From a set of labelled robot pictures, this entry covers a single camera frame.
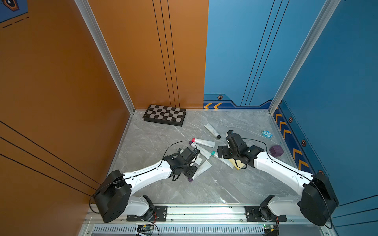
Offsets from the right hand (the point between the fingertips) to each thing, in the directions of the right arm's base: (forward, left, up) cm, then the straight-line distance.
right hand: (223, 150), depth 85 cm
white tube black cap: (+21, +4, -8) cm, 23 cm away
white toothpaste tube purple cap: (-7, +12, -9) cm, 16 cm away
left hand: (-8, +18, -5) cm, 20 cm away
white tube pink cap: (+11, +10, -9) cm, 17 cm away
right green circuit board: (-35, -20, -14) cm, 43 cm away
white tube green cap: (-3, -2, -9) cm, 10 cm away
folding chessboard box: (+34, +35, -6) cm, 49 cm away
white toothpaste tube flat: (-2, +15, -10) cm, 18 cm away
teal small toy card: (+18, -34, -9) cm, 40 cm away
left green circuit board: (-36, +42, -12) cm, 57 cm away
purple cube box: (+3, -34, -6) cm, 35 cm away
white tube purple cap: (+4, +12, -9) cm, 15 cm away
